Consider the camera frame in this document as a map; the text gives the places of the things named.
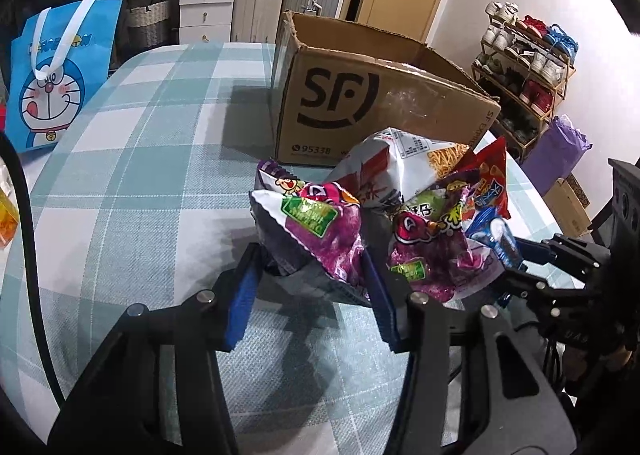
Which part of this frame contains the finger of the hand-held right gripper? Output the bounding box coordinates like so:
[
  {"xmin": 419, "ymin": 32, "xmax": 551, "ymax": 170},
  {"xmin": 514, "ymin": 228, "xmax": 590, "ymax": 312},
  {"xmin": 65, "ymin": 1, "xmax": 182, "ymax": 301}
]
[
  {"xmin": 492, "ymin": 267, "xmax": 562, "ymax": 317},
  {"xmin": 515, "ymin": 234, "xmax": 608, "ymax": 281}
]

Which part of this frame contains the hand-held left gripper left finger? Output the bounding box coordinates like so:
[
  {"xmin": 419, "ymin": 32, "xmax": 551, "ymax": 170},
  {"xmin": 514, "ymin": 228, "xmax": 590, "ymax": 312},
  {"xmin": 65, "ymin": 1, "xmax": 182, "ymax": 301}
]
[{"xmin": 47, "ymin": 242, "xmax": 266, "ymax": 455}]

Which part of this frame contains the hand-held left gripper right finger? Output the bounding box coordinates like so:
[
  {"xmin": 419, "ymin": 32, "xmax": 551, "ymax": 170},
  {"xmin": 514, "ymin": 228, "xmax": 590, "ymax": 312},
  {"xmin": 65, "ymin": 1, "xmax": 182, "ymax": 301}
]
[{"xmin": 357, "ymin": 245, "xmax": 581, "ymax": 455}]

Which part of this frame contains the blue cookie packet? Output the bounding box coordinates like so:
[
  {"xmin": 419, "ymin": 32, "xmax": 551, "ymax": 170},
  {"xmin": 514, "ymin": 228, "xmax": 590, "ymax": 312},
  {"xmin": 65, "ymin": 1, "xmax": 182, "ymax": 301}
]
[{"xmin": 462, "ymin": 212, "xmax": 528, "ymax": 271}]

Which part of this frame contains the red snack packet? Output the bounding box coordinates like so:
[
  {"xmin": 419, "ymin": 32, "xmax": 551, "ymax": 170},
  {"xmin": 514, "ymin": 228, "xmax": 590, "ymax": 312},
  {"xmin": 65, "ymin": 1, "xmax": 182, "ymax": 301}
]
[{"xmin": 457, "ymin": 136, "xmax": 511, "ymax": 220}]

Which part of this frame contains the white noodle snack packet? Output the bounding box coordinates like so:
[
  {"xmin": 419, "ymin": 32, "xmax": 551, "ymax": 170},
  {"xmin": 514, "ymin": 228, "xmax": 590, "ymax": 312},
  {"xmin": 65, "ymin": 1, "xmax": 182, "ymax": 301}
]
[{"xmin": 325, "ymin": 127, "xmax": 476, "ymax": 208}]

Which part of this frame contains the brown cardboard box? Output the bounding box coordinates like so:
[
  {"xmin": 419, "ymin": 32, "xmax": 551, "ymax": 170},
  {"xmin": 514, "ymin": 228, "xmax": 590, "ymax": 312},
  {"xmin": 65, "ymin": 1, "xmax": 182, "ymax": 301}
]
[{"xmin": 270, "ymin": 10, "xmax": 502, "ymax": 168}]

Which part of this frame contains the printed cardboard box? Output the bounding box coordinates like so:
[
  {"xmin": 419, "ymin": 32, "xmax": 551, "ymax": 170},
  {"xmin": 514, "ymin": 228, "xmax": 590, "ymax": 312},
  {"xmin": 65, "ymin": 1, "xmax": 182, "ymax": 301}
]
[{"xmin": 542, "ymin": 174, "xmax": 593, "ymax": 236}]

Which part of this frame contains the purple gift bag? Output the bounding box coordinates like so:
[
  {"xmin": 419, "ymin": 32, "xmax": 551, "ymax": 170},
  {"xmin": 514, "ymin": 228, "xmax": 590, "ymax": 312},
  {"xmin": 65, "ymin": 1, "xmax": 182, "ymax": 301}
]
[{"xmin": 520, "ymin": 114, "xmax": 593, "ymax": 196}]

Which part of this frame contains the green checked tablecloth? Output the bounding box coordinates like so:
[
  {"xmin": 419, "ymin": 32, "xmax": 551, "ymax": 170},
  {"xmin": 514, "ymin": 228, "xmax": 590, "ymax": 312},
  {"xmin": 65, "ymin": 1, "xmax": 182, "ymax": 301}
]
[{"xmin": 0, "ymin": 40, "xmax": 551, "ymax": 455}]

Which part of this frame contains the yellow packet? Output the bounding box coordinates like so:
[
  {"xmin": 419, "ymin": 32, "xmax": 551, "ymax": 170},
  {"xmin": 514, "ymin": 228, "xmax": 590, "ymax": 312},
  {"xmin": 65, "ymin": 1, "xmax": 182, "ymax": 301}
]
[{"xmin": 0, "ymin": 190, "xmax": 23, "ymax": 248}]

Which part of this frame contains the blue cartoon tote bag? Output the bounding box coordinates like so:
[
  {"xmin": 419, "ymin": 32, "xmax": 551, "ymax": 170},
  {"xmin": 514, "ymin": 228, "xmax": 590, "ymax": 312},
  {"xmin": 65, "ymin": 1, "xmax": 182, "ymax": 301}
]
[{"xmin": 5, "ymin": 0, "xmax": 123, "ymax": 153}]

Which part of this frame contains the woven laundry basket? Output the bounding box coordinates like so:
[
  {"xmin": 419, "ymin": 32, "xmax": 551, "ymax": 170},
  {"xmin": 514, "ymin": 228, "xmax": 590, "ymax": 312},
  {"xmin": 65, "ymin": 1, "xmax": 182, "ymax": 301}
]
[{"xmin": 125, "ymin": 0, "xmax": 172, "ymax": 50}]

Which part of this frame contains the thick black cable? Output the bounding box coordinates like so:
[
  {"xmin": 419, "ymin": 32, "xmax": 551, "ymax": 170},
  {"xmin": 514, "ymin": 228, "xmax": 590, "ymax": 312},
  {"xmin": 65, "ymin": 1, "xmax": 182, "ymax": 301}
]
[{"xmin": 0, "ymin": 132, "xmax": 68, "ymax": 406}]

